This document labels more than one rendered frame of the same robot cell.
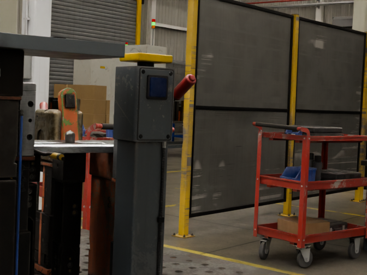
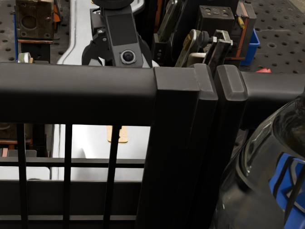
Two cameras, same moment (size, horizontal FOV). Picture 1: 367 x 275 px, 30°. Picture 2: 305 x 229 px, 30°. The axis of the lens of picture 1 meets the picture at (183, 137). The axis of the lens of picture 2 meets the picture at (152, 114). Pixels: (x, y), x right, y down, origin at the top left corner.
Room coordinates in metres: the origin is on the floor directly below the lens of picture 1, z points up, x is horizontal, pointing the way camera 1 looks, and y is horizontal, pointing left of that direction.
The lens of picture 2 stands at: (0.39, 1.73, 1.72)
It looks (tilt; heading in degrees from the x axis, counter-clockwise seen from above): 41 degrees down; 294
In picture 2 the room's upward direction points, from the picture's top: 9 degrees clockwise
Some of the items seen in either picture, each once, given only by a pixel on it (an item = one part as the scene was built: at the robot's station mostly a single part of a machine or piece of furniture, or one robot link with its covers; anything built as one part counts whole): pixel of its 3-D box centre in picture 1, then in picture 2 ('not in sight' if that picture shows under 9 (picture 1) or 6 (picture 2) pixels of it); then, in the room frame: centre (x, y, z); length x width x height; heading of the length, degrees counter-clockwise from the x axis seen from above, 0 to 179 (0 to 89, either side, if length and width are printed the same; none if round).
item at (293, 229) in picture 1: (311, 191); not in sight; (4.88, -0.93, 0.49); 0.81 x 0.46 x 0.97; 129
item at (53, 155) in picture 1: (45, 153); not in sight; (1.06, 0.21, 1.00); 0.12 x 0.01 x 0.01; 35
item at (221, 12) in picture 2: not in sight; (199, 88); (0.73, 0.72, 0.91); 0.07 x 0.05 x 0.42; 35
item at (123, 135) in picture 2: not in sight; (116, 124); (0.77, 1.04, 1.01); 0.08 x 0.04 x 0.01; 125
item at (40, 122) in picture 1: (54, 190); not in sight; (1.53, 0.28, 0.88); 0.15 x 0.11 x 0.36; 35
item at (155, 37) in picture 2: not in sight; (153, 86); (0.86, 0.70, 0.84); 0.04 x 0.03 x 0.29; 125
